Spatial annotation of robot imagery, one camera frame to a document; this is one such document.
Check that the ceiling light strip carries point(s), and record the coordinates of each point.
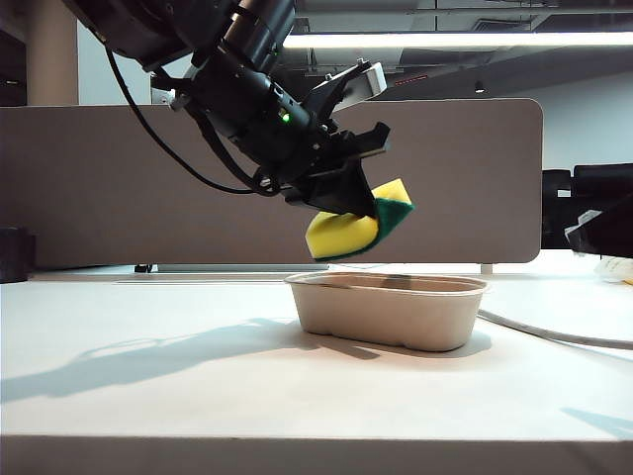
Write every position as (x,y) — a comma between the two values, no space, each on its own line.
(445,39)

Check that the black cylindrical object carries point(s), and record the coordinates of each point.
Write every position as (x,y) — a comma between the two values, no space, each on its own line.
(15,257)

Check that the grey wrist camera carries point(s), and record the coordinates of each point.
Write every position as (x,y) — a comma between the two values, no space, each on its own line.
(368,84)

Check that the small black clip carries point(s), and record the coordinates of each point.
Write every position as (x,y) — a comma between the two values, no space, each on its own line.
(143,269)

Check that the yellow green cleaning sponge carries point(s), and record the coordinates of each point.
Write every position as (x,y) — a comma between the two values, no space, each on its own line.
(341,235)

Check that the white plastic bag green print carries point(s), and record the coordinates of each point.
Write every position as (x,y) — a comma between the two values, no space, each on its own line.
(615,269)

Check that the black ceiling spotlight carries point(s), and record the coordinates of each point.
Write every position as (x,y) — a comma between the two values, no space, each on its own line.
(479,88)

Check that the brown desk divider panel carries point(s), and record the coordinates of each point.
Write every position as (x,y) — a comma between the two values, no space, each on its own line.
(99,198)

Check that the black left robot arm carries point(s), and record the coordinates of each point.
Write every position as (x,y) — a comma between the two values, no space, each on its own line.
(148,29)

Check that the beige paper lunch box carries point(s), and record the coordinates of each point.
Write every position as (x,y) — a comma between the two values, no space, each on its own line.
(386,316)

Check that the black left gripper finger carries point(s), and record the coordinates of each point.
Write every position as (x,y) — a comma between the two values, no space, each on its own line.
(331,193)
(368,198)

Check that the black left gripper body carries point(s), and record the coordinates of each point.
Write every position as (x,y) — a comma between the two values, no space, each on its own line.
(267,128)

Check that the white divider support post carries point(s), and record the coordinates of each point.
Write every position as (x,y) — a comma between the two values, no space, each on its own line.
(487,269)

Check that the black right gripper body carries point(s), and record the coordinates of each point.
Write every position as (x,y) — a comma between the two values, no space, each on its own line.
(613,232)

